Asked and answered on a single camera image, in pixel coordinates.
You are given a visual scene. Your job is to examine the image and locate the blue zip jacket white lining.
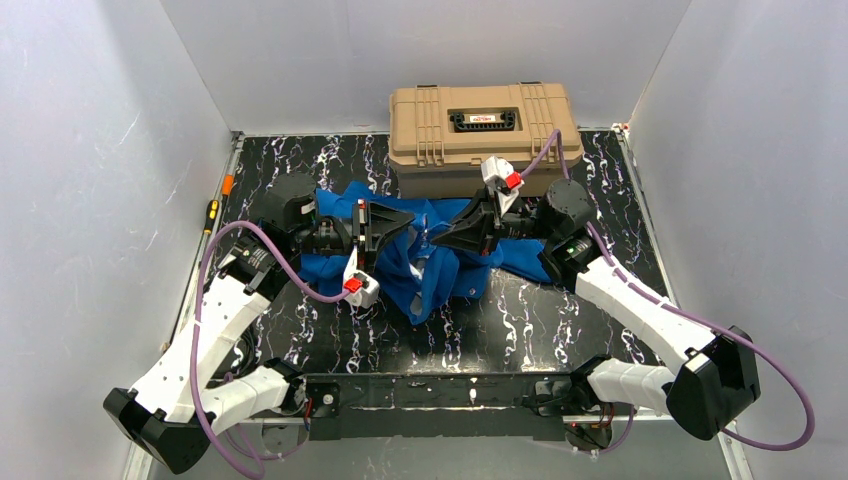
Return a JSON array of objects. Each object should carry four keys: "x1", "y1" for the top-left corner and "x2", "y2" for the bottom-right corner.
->
[{"x1": 316, "y1": 181, "x2": 551, "y2": 325}]

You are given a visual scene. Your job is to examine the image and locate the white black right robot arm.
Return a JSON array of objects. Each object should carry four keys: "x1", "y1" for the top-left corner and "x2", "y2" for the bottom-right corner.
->
[{"x1": 432, "y1": 179, "x2": 761, "y2": 440}]

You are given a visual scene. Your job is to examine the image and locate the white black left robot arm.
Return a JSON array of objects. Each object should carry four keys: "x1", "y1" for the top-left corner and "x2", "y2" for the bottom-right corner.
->
[{"x1": 103, "y1": 173, "x2": 414, "y2": 474}]

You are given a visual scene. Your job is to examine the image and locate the tan plastic toolbox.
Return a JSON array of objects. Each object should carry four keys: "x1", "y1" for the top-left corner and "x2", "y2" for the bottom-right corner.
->
[{"x1": 389, "y1": 82, "x2": 585, "y2": 199}]

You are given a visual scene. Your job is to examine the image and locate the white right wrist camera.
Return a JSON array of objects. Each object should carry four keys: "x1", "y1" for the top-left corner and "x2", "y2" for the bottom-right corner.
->
[{"x1": 480, "y1": 156, "x2": 524, "y2": 216}]

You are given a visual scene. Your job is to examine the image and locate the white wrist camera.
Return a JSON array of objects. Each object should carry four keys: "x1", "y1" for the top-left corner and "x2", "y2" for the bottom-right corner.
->
[
  {"x1": 480, "y1": 156, "x2": 524, "y2": 216},
  {"x1": 342, "y1": 246, "x2": 380, "y2": 308}
]

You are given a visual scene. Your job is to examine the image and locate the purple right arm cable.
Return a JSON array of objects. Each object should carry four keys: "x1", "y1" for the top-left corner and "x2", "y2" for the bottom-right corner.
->
[{"x1": 519, "y1": 129, "x2": 816, "y2": 452}]

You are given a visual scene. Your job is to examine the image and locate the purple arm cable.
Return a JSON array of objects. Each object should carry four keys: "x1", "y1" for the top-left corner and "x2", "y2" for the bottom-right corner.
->
[
  {"x1": 519, "y1": 129, "x2": 816, "y2": 452},
  {"x1": 189, "y1": 220, "x2": 362, "y2": 480}
]

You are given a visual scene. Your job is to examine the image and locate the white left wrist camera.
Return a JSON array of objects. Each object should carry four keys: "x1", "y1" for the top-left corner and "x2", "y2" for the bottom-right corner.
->
[{"x1": 342, "y1": 246, "x2": 380, "y2": 308}]

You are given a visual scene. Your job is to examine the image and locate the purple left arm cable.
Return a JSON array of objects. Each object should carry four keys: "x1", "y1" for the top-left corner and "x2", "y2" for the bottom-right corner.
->
[{"x1": 189, "y1": 220, "x2": 362, "y2": 480}]

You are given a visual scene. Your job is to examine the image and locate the orange handled screwdriver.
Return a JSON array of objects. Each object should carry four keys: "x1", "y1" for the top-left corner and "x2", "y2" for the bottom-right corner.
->
[{"x1": 220, "y1": 174, "x2": 234, "y2": 197}]

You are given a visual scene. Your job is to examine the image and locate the yellow black handled screwdriver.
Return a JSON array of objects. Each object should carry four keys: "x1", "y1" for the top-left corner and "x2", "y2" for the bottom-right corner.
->
[{"x1": 203, "y1": 199, "x2": 220, "y2": 234}]

